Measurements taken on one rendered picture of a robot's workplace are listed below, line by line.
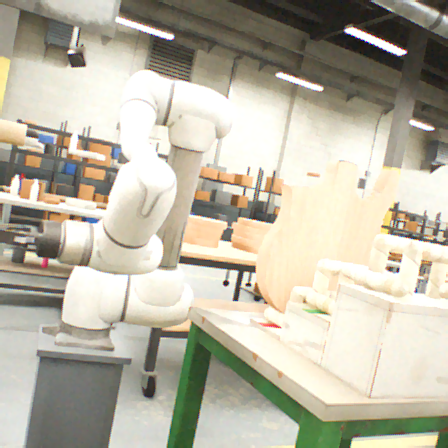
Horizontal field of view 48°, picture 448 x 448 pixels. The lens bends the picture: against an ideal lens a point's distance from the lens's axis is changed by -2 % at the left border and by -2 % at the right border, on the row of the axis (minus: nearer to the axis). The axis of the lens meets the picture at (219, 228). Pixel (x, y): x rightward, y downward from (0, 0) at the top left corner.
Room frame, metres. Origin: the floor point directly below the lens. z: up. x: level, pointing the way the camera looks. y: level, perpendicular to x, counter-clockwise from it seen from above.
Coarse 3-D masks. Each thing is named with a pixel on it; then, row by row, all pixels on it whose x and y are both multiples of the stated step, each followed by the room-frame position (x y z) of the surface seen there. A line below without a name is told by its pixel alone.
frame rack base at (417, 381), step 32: (352, 288) 0.93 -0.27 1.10; (352, 320) 0.92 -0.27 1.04; (384, 320) 0.85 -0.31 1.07; (416, 320) 0.87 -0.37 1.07; (352, 352) 0.90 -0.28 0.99; (384, 352) 0.84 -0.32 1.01; (416, 352) 0.88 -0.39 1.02; (352, 384) 0.88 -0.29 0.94; (384, 384) 0.85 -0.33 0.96; (416, 384) 0.88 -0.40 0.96
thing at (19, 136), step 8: (0, 120) 0.72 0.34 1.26; (0, 128) 0.71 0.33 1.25; (8, 128) 0.72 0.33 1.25; (16, 128) 0.72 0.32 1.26; (24, 128) 0.73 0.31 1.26; (0, 136) 0.72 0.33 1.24; (8, 136) 0.72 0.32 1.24; (16, 136) 0.72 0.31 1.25; (24, 136) 0.73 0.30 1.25; (16, 144) 0.73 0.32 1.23
